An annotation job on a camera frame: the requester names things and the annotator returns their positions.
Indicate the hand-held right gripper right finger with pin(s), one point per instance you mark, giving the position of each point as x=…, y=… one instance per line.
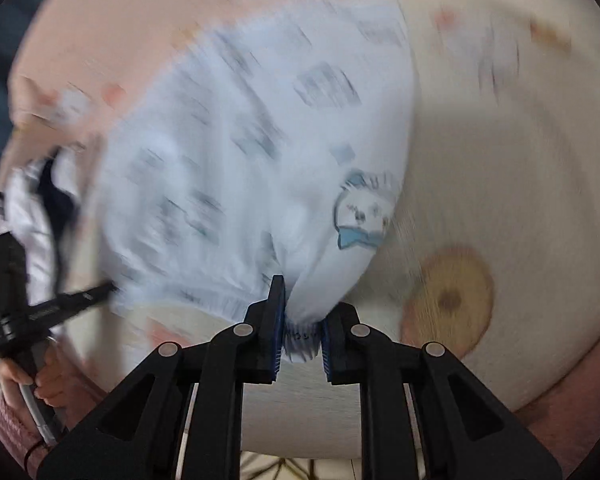
x=326, y=355

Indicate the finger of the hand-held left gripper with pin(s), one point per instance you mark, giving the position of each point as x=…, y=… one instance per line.
x=75, y=300
x=11, y=275

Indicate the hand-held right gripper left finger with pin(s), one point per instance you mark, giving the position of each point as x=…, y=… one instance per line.
x=278, y=330

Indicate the white blue printed garment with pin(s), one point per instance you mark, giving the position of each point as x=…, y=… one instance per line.
x=230, y=160

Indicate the person's left forearm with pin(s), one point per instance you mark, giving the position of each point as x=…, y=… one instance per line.
x=5, y=420

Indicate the person's left hand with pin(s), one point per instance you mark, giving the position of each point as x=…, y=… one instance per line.
x=60, y=380

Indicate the white and navy garment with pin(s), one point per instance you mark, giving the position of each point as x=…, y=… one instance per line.
x=30, y=200

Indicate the dark teal curtain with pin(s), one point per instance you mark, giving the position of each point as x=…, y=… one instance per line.
x=0, y=35

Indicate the pink cream cat printed blanket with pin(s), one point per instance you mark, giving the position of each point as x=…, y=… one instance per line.
x=505, y=160

